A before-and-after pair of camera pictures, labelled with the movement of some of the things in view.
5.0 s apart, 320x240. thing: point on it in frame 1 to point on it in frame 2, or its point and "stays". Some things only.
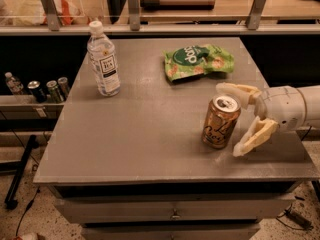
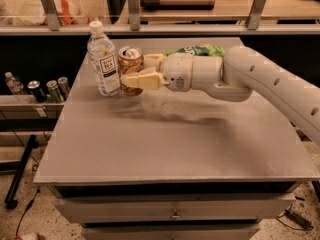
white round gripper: x=282 y=108 to x=176 y=71
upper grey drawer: x=171 y=210 stays
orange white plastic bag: x=25 y=8 stays
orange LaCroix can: x=221 y=120 to x=130 y=60
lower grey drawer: x=170 y=231 stays
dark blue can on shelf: x=37 y=90 stays
